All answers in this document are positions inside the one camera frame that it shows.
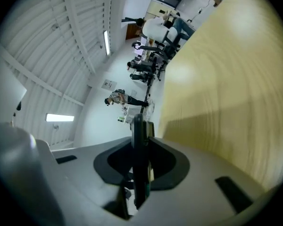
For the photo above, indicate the beige cabinet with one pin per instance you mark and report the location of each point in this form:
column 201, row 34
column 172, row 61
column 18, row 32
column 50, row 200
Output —
column 158, row 9

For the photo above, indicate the black office chair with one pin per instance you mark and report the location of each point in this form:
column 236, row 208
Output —
column 143, row 69
column 169, row 39
column 151, row 52

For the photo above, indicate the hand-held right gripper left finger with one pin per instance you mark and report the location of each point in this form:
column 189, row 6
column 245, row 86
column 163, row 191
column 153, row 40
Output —
column 85, row 168

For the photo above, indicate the round ceiling sensor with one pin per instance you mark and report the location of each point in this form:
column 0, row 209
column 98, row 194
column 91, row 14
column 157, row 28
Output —
column 55, row 27

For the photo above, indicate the brown door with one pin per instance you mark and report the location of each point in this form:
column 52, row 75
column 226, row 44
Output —
column 132, row 31

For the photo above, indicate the crumpled clear plastic bag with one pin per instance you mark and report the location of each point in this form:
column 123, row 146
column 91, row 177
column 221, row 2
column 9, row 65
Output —
column 151, row 109

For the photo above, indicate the long ceiling light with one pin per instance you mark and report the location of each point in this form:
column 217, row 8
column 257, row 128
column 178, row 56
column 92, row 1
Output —
column 106, row 42
column 60, row 117

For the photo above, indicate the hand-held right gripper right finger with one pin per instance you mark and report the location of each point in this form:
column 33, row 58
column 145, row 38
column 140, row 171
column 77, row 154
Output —
column 198, row 180

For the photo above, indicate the grey wall poster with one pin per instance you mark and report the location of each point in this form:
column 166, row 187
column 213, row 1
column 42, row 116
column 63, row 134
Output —
column 109, row 84

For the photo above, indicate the white desk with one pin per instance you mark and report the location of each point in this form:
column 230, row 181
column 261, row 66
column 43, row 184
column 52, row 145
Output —
column 132, row 114

